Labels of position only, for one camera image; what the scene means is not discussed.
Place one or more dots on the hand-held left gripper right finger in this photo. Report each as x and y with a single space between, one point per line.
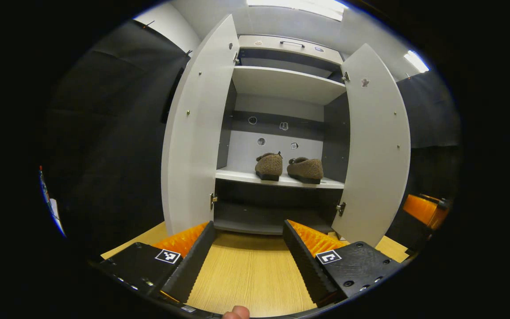
308 266

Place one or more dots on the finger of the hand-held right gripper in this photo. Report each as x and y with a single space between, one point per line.
421 212

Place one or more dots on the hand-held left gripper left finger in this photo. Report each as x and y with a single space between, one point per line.
193 266

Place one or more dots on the brown fuzzy shoe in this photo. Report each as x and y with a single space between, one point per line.
269 167
306 170

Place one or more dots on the black backdrop cloth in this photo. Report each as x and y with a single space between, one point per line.
104 155

